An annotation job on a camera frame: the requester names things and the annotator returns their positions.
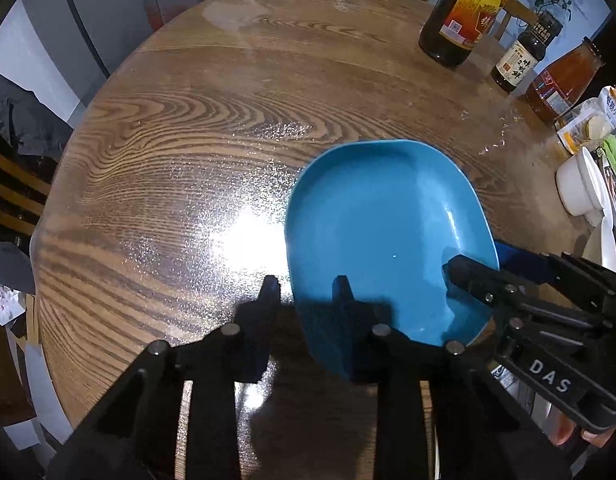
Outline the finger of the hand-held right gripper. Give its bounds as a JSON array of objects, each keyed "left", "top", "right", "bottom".
[
  {"left": 445, "top": 254, "right": 610, "bottom": 334},
  {"left": 494, "top": 241, "right": 616, "bottom": 312}
]

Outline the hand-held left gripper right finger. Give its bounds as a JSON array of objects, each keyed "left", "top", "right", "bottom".
[{"left": 332, "top": 275, "right": 571, "bottom": 480}]

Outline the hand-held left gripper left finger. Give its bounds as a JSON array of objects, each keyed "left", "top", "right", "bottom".
[{"left": 48, "top": 275, "right": 283, "bottom": 480}]

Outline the blue plate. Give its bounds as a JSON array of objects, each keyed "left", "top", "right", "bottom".
[{"left": 284, "top": 139, "right": 501, "bottom": 383}]

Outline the white bowl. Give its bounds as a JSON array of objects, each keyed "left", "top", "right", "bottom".
[{"left": 555, "top": 146, "right": 612, "bottom": 217}]

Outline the white plate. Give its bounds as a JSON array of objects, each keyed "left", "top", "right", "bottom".
[{"left": 582, "top": 214, "right": 616, "bottom": 274}]

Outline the flour bag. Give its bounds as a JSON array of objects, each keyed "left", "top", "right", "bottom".
[{"left": 554, "top": 86, "right": 616, "bottom": 157}]

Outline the red sauce bottle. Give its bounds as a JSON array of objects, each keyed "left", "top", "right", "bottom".
[{"left": 525, "top": 36, "right": 605, "bottom": 124}]

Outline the small dark sauce bottle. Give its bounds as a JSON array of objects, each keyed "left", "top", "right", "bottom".
[{"left": 490, "top": 10, "right": 564, "bottom": 94}]

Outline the large soy sauce bottle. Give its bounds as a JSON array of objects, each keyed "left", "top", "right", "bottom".
[{"left": 418, "top": 0, "right": 520, "bottom": 68}]

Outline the green vine plant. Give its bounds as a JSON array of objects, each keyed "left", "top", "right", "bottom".
[{"left": 532, "top": 0, "right": 575, "bottom": 25}]

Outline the printed paper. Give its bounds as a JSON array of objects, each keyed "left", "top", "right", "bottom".
[{"left": 0, "top": 279, "right": 30, "bottom": 327}]

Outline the dark cloth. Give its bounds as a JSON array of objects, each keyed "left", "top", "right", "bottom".
[{"left": 0, "top": 64, "right": 75, "bottom": 162}]

